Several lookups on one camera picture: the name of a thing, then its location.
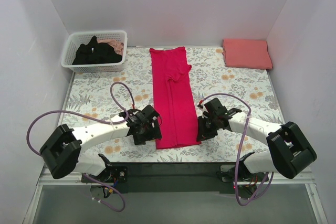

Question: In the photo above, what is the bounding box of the magenta t shirt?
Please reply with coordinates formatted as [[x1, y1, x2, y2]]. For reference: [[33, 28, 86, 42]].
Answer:
[[150, 47, 199, 150]]

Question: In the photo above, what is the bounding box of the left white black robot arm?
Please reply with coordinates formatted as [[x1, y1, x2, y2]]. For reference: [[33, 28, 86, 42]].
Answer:
[[39, 105, 162, 182]]

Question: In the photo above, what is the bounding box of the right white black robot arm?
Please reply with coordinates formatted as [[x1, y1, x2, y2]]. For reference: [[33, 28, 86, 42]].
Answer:
[[197, 98, 317, 181]]

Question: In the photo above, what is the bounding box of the floral patterned table mat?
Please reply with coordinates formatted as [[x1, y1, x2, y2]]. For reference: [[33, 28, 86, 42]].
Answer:
[[62, 47, 284, 163]]

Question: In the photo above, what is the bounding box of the folded salmon t shirt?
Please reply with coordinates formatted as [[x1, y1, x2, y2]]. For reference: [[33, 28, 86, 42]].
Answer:
[[223, 39, 273, 70]]

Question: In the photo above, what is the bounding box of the light pink t shirt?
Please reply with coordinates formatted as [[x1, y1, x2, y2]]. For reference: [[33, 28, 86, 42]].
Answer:
[[97, 39, 124, 55]]

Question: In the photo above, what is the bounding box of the black t shirt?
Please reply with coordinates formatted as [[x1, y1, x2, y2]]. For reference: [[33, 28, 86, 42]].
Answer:
[[72, 36, 122, 65]]

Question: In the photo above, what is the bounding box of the white plastic laundry basket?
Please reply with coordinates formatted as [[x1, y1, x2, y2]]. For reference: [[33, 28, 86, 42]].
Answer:
[[61, 30, 128, 73]]

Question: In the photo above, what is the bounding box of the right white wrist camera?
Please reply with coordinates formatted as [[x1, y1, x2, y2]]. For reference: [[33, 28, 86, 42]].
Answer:
[[197, 100, 209, 118]]

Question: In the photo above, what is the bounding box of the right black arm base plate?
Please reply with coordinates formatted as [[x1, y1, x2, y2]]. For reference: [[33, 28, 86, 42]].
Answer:
[[216, 165, 269, 184]]

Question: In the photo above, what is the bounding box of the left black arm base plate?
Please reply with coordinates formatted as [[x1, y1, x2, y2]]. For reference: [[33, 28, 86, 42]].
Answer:
[[89, 166, 128, 184]]

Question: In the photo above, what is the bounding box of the aluminium frame rail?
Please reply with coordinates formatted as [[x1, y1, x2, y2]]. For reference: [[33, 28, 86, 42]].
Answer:
[[24, 163, 328, 223]]

